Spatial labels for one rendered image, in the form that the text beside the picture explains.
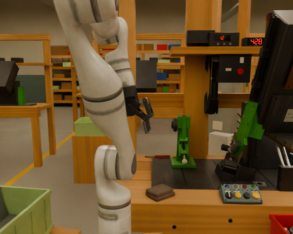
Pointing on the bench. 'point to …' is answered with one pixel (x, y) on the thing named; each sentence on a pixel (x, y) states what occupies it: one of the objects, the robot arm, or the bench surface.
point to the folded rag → (160, 192)
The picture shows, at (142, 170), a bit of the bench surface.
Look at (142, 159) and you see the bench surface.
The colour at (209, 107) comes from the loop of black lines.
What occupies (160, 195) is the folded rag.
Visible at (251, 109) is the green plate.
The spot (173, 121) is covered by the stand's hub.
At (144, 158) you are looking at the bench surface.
